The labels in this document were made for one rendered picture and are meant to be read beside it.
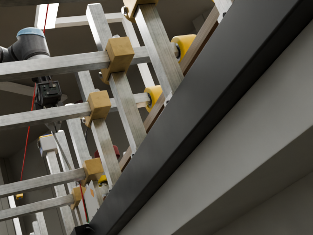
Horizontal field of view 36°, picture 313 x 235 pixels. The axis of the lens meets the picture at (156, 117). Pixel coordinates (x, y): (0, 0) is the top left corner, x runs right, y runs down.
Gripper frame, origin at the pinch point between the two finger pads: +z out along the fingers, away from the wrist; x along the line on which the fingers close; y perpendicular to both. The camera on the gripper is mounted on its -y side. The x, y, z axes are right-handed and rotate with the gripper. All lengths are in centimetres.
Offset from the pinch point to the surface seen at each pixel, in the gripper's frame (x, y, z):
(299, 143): 10, 92, 48
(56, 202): -0.9, -24.8, 16.6
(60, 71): -6.3, 48.7, 7.4
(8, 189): -17.9, 0.2, 16.3
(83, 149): 8.1, -3.5, 7.3
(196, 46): 22, 60, 12
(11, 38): 45, -282, -234
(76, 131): 7.6, -3.5, 0.3
